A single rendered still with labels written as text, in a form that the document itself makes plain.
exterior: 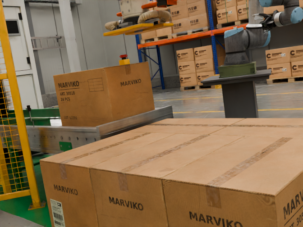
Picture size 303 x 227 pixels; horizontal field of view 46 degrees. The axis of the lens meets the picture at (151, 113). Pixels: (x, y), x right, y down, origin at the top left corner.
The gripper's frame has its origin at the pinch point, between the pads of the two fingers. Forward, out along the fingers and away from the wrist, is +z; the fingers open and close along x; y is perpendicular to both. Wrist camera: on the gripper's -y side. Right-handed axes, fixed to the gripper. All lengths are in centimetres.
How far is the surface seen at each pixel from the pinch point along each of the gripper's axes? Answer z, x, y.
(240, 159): -94, -13, 120
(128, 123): 17, -14, 114
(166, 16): -5, -51, 58
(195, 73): 682, 268, -297
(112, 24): 19, -66, 78
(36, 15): 1056, -144, -161
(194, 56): 680, 230, -329
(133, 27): -4, -59, 79
